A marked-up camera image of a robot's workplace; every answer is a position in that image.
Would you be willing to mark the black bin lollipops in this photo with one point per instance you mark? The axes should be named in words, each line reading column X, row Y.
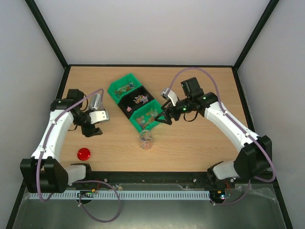
column 134, row 100

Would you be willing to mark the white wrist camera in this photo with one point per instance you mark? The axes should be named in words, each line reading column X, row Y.
column 170, row 95
column 99, row 116

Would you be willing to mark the red jar lid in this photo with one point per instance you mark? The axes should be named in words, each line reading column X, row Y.
column 83, row 154

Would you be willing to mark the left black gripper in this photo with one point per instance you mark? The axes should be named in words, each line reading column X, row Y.
column 91, row 131

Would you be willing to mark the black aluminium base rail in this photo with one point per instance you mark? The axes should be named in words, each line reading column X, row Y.
column 152, row 177

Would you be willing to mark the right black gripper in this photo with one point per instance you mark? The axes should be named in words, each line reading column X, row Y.
column 171, row 113

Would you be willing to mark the metal candy scoop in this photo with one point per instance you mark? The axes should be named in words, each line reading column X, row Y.
column 96, row 103

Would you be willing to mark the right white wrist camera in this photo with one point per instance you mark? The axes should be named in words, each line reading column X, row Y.
column 170, row 95

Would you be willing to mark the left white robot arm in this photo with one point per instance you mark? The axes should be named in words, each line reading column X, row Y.
column 42, row 172

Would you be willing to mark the clear glass jar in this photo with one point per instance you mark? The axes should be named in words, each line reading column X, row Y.
column 145, row 139

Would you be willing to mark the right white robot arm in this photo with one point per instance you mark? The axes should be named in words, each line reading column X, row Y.
column 254, row 152

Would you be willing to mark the green bin wrapped candies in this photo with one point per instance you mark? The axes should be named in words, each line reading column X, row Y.
column 122, row 86

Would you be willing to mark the green bin star candies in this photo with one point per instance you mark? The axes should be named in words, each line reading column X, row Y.
column 144, row 117

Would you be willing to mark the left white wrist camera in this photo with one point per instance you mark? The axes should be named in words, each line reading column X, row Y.
column 99, row 116

